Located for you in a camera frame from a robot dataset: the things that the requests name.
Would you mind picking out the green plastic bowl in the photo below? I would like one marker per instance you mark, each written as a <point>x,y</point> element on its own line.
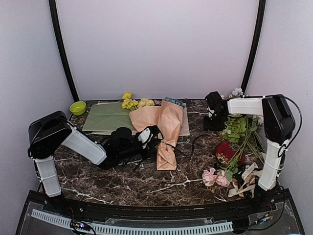
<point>78,108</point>

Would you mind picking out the beige wrapping paper sheet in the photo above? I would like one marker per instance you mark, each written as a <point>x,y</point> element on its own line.
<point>168,117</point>

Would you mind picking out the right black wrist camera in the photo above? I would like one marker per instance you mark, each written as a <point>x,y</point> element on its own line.
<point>213,99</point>

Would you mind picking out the green wrapping paper sheet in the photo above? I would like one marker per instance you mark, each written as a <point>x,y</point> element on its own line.
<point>104,117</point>

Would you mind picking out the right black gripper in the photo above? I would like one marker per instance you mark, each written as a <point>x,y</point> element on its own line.
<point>207,126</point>

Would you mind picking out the bright yellow flower stem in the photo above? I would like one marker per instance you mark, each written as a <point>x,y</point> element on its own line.
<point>128,102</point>

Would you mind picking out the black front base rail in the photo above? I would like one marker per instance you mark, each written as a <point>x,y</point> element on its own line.
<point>232,210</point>

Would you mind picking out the pink wrapping paper stack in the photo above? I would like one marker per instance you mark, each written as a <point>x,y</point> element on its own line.
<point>184,131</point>

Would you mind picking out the pink fake flower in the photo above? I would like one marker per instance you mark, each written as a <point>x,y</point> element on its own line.
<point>224,175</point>

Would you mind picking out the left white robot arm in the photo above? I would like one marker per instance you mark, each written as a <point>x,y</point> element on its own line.
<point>54,130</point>

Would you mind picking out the red floral tin lid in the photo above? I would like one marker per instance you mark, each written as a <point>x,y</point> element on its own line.
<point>225,151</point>

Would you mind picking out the white slotted cable duct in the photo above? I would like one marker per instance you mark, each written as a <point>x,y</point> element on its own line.
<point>103,229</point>

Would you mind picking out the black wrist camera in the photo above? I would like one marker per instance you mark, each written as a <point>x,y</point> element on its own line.
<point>213,99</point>
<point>121,137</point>

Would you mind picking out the bunch of fake flowers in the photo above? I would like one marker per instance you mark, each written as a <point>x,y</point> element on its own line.
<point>241,133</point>

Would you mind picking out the blue fake flower stem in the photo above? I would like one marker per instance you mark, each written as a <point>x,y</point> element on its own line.
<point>175,101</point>

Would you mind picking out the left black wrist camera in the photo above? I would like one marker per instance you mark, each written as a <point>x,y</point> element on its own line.
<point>121,137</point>

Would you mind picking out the black frame post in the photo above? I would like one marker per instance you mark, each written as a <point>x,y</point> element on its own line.
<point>254,44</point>
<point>61,49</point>

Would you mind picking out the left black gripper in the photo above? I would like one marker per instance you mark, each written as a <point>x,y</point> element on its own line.
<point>150,144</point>

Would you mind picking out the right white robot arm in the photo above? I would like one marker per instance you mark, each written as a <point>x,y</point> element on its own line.
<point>279,125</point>

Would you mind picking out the right black frame post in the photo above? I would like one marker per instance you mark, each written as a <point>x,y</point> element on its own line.
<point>254,44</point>

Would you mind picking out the pale yellow flower stem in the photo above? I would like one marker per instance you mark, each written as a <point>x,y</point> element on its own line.
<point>144,102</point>

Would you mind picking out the left black frame post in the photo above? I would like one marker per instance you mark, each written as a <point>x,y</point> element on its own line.
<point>61,49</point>

